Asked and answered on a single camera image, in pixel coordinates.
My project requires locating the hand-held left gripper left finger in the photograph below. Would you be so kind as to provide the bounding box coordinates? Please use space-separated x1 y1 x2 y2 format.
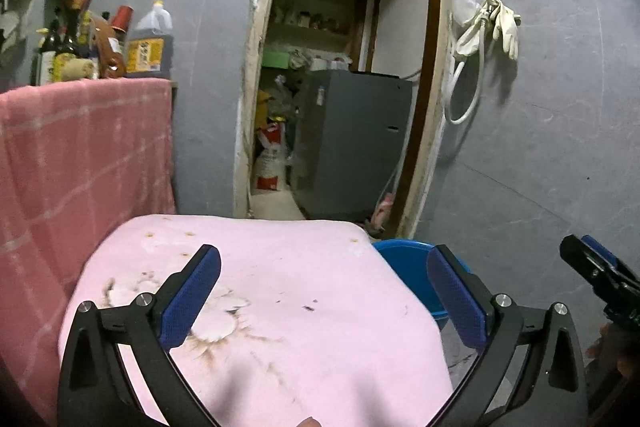
56 244 222 427

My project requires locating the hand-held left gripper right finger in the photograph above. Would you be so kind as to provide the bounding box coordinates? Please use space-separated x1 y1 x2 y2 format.
426 245 589 427

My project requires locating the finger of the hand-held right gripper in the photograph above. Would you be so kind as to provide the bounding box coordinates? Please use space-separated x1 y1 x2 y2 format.
559 234 627 294
581 234 640 282

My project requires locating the blue plastic bucket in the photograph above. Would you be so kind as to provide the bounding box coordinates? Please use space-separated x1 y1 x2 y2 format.
372 239 471 320

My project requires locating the person's right hand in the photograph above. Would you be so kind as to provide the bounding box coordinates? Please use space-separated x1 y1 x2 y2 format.
586 322 640 383

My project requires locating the pink slipper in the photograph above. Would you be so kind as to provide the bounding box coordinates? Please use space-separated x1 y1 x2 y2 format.
372 192 396 228

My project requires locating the pink floral cloth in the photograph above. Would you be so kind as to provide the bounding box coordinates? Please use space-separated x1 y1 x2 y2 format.
57 214 453 427

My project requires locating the white red rice bag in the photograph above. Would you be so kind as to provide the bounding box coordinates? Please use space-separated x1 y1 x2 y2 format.
254 122 291 192

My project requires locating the pink checked towel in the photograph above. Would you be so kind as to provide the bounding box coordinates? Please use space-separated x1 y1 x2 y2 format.
0 78 176 427

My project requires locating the grey washing machine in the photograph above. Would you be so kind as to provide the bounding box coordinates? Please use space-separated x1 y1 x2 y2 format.
291 69 415 223

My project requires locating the yellow bag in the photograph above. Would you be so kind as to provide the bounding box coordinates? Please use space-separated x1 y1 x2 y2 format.
255 89 275 130

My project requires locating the cream rubber glove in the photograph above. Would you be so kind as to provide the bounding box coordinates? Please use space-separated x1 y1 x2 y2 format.
482 0 522 60

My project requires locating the large cooking oil bottle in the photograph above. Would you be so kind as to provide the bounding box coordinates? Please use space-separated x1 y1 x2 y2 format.
125 0 174 75

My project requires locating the pale green box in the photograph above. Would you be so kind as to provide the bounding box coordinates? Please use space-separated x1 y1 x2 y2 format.
261 49 292 69

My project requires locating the brown sauce packet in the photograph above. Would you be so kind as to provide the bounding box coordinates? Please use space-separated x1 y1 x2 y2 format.
92 19 127 79

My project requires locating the dark sauce bottle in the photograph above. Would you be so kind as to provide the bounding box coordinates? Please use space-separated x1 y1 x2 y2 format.
52 9 77 81
36 19 58 86
76 9 95 58

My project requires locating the clear hanging plastic bag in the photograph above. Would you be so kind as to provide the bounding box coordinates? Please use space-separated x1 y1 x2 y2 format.
452 0 483 28

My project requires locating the red cup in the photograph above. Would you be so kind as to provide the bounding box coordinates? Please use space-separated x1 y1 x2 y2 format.
110 5 135 32

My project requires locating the wooden storage shelf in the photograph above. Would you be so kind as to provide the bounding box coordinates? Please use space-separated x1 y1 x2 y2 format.
267 0 373 70

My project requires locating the white hose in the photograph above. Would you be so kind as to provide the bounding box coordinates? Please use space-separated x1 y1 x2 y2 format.
444 14 488 125

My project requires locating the wooden door frame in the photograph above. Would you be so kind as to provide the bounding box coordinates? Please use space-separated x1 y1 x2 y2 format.
232 0 461 240

